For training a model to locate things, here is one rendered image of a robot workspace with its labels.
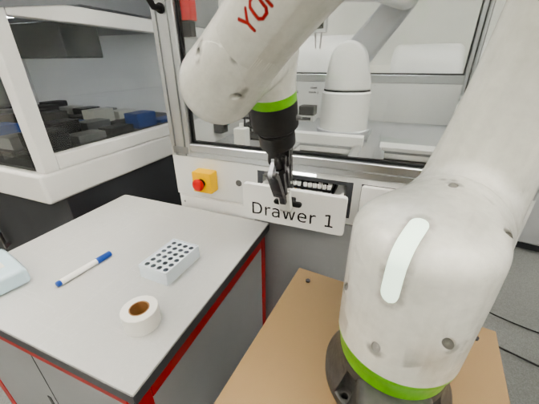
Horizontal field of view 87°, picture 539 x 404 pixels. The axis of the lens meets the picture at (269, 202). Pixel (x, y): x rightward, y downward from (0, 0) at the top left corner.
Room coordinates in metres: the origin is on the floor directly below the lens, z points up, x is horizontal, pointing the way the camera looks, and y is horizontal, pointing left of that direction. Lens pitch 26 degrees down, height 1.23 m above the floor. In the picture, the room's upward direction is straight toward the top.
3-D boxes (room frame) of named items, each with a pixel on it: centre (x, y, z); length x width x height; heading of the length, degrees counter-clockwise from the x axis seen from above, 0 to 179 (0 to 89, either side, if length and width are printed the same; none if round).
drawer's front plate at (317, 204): (0.70, -0.06, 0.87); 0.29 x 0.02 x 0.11; 68
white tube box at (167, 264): (0.59, 0.25, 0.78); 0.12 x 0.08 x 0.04; 156
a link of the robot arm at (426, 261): (0.24, -0.15, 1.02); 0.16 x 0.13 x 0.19; 136
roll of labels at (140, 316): (0.41, 0.26, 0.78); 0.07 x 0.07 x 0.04
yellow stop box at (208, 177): (0.89, 0.22, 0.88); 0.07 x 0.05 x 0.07; 68
